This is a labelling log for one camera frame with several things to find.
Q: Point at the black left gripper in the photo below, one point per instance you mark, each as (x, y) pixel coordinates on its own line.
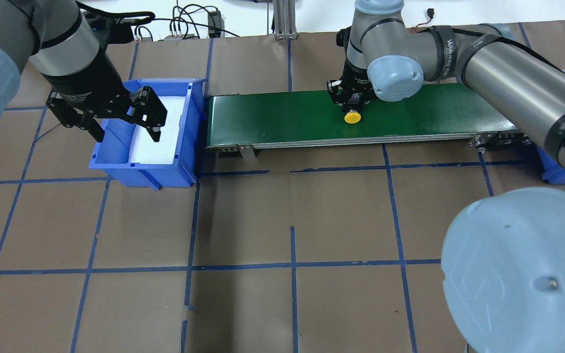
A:
(88, 81)

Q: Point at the green conveyor belt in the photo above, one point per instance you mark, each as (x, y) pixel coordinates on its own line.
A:
(247, 123)

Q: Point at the white foam pad left bin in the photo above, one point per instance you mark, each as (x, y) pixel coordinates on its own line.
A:
(144, 150)

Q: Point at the blue left plastic bin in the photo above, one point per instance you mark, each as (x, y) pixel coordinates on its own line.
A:
(111, 155)

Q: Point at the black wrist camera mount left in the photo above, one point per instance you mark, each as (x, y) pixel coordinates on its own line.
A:
(114, 28)

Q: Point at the yellow push button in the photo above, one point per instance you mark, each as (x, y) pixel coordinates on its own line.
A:
(352, 116)

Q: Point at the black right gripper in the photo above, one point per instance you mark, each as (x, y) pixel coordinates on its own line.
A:
(354, 82)

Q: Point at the aluminium frame post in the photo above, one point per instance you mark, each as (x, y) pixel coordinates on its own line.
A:
(284, 19)

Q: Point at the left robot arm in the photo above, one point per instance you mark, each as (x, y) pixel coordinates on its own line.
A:
(66, 41)

